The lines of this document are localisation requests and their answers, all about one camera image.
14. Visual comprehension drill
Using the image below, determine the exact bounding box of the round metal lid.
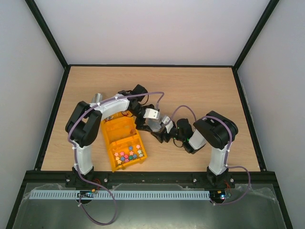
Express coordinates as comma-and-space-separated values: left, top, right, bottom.
148, 119, 162, 132

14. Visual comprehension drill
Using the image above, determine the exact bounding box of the orange three-compartment bin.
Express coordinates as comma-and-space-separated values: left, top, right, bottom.
101, 111, 147, 172

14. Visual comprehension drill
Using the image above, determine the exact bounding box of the metal scoop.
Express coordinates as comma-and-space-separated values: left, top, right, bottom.
91, 93, 103, 103

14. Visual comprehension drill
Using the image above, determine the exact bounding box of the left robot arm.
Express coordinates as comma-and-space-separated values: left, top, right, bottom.
65, 84, 154, 180

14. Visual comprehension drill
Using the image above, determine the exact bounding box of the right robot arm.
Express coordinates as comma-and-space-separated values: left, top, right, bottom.
151, 111, 239, 187

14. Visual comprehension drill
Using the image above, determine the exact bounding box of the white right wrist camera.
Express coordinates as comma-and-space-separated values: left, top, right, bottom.
161, 115, 173, 134

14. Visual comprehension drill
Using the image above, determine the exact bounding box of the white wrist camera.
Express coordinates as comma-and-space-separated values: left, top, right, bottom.
143, 108, 160, 120
161, 115, 173, 134

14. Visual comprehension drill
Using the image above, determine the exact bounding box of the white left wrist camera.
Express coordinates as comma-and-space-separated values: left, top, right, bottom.
143, 108, 160, 120

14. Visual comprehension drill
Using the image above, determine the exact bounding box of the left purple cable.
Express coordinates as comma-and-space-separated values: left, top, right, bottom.
67, 91, 165, 225

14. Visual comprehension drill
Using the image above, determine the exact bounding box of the black aluminium frame rail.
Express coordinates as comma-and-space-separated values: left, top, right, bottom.
23, 170, 279, 189

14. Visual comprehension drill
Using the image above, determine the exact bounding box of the white slotted cable duct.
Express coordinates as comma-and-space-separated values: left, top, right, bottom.
29, 190, 210, 200

